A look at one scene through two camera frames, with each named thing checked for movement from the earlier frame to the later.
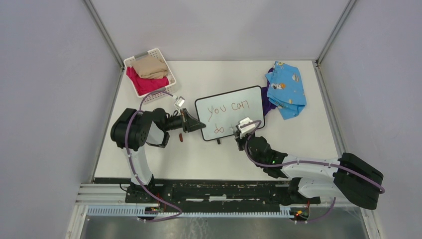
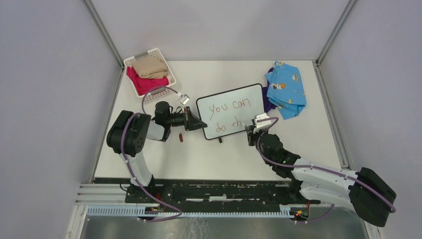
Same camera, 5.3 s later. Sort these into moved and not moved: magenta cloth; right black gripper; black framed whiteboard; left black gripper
Moved: right black gripper
Not moved: left black gripper; magenta cloth; black framed whiteboard
